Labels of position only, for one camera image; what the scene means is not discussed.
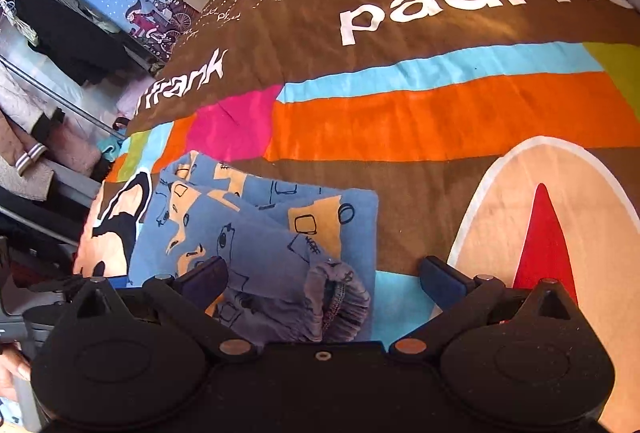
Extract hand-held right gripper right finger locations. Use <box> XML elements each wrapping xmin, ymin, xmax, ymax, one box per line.
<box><xmin>389</xmin><ymin>256</ymin><xmax>583</xmax><ymax>360</ymax></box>

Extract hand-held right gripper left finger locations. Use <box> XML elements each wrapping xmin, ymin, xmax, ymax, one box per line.
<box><xmin>65</xmin><ymin>257</ymin><xmax>256</xmax><ymax>362</ymax></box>

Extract blue patterned pants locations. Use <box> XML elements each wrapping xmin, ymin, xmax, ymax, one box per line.
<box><xmin>127</xmin><ymin>150</ymin><xmax>381</xmax><ymax>347</ymax></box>

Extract person's left hand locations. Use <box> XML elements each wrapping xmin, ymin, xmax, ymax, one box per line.
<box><xmin>0</xmin><ymin>347</ymin><xmax>32</xmax><ymax>403</ymax></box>

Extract brown printed colourful blanket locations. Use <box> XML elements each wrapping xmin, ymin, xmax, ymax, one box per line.
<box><xmin>72</xmin><ymin>0</ymin><xmax>640</xmax><ymax>433</ymax></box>

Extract pale pink quilted garment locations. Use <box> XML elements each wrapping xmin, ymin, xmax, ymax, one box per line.
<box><xmin>0</xmin><ymin>62</ymin><xmax>117</xmax><ymax>174</ymax></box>

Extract black hanging garment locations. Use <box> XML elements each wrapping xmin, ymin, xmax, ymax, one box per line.
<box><xmin>10</xmin><ymin>0</ymin><xmax>152</xmax><ymax>82</ymax></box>

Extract metal clothes rail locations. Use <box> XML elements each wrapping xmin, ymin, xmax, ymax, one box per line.
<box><xmin>0</xmin><ymin>54</ymin><xmax>127</xmax><ymax>138</ymax></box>

